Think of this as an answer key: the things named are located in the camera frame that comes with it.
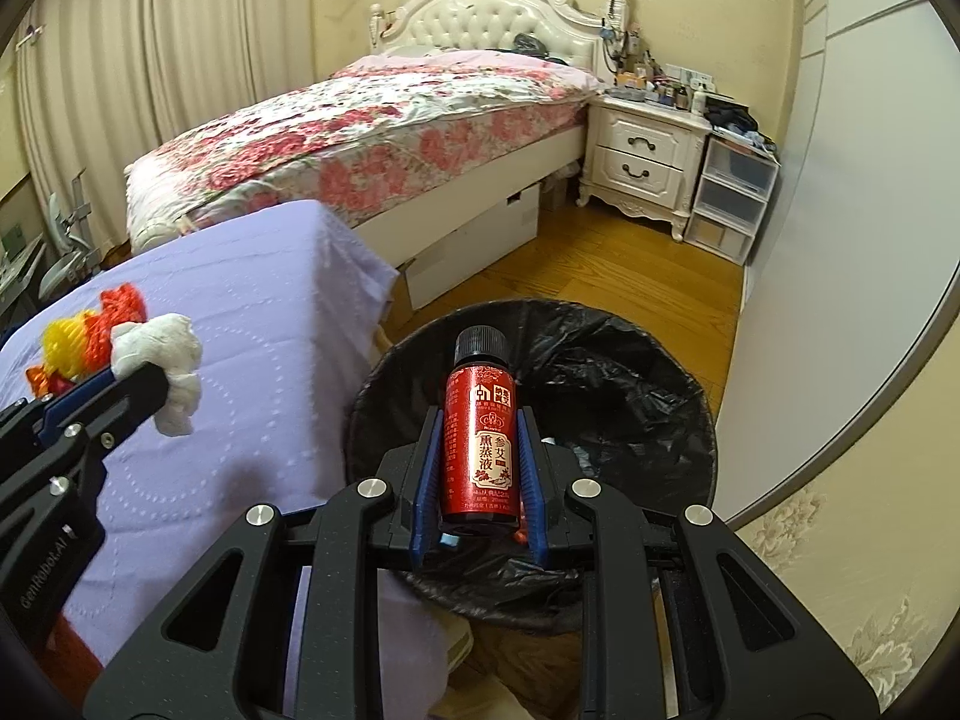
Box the white bed with tufted headboard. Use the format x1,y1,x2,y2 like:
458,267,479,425
124,0,638,301

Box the hanging cables and gadgets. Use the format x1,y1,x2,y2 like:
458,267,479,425
600,0,644,77

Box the purple tablecloth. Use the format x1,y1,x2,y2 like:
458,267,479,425
0,199,473,720

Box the red ribbon bow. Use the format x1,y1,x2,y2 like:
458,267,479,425
26,364,76,396

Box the white sliding wardrobe door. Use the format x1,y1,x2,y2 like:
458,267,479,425
720,0,960,533

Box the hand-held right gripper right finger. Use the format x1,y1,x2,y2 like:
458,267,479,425
517,405,878,720

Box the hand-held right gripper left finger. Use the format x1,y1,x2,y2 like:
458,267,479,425
82,406,443,720

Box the orange mesh net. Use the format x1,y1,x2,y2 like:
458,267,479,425
82,283,149,372

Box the yellow mesh net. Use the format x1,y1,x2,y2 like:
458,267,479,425
41,311,102,380

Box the white storage box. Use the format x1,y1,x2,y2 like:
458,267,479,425
397,184,542,312

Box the pile of dark clothes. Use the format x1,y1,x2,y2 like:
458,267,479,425
705,94,777,151

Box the clear plastic drawer unit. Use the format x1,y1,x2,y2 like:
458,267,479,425
686,133,779,267

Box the black-lined trash bin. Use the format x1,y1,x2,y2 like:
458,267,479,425
346,298,717,631

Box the red bottle with black cap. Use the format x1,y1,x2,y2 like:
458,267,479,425
437,326,526,541

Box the red table frame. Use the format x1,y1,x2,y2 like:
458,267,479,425
22,611,102,695

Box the floral bedspread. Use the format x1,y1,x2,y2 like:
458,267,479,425
124,52,605,252

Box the white tissue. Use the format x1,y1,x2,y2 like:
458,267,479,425
111,313,205,436

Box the group of small toiletry bottles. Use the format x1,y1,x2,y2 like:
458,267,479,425
615,60,713,113

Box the beige curtains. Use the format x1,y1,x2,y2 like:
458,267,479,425
15,0,323,241

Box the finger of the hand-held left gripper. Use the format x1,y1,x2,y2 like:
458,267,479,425
0,369,121,473
30,362,170,503

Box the grey side desk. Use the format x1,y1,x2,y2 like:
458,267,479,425
0,225,46,316

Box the white nightstand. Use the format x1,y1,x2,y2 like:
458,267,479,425
576,90,712,242

